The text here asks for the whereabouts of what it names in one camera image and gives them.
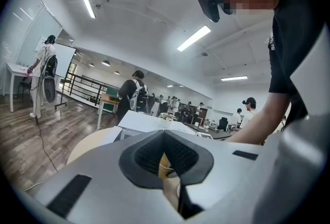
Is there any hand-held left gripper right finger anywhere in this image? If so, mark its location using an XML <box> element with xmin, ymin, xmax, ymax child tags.
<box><xmin>164</xmin><ymin>111</ymin><xmax>328</xmax><ymax>224</ymax></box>

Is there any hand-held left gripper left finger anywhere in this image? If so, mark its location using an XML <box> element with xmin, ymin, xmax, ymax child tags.
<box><xmin>24</xmin><ymin>129</ymin><xmax>186</xmax><ymax>224</ymax></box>

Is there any person's right forearm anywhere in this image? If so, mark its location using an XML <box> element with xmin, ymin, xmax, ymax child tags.
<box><xmin>225</xmin><ymin>91</ymin><xmax>292</xmax><ymax>145</ymax></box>

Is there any dark table with white legs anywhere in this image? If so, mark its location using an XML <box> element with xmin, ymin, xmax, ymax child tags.
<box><xmin>184</xmin><ymin>122</ymin><xmax>234</xmax><ymax>140</ymax></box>

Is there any black office chair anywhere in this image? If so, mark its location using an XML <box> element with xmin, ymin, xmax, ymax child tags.
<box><xmin>218</xmin><ymin>117</ymin><xmax>229</xmax><ymax>131</ymax></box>
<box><xmin>17</xmin><ymin>77</ymin><xmax>33</xmax><ymax>104</ymax></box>

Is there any small desk with green panel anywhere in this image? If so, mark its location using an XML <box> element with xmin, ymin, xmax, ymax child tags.
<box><xmin>96</xmin><ymin>93</ymin><xmax>122</xmax><ymax>130</ymax></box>

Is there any small potted plant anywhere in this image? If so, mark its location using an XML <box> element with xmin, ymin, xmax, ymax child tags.
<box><xmin>158</xmin><ymin>112</ymin><xmax>174</xmax><ymax>123</ymax></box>

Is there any long ceiling light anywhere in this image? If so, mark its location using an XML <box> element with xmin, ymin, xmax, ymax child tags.
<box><xmin>78</xmin><ymin>0</ymin><xmax>96</xmax><ymax>19</ymax></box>
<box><xmin>176</xmin><ymin>25</ymin><xmax>211</xmax><ymax>52</ymax></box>
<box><xmin>221</xmin><ymin>75</ymin><xmax>248</xmax><ymax>82</ymax></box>

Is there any black metal railing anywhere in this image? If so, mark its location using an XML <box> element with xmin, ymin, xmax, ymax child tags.
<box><xmin>59</xmin><ymin>72</ymin><xmax>122</xmax><ymax>108</ymax></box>

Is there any whiteboard on stand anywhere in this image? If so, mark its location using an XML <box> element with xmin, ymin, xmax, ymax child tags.
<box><xmin>53</xmin><ymin>42</ymin><xmax>77</xmax><ymax>110</ymax></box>

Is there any white desk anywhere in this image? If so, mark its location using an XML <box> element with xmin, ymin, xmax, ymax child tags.
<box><xmin>6</xmin><ymin>62</ymin><xmax>34</xmax><ymax>113</ymax></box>

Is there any person's black shirt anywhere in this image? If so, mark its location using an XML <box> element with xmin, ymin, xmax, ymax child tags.
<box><xmin>268</xmin><ymin>0</ymin><xmax>330</xmax><ymax>125</ymax></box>

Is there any black head-worn camera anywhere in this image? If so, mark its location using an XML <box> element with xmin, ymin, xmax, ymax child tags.
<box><xmin>196</xmin><ymin>0</ymin><xmax>221</xmax><ymax>23</ymax></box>

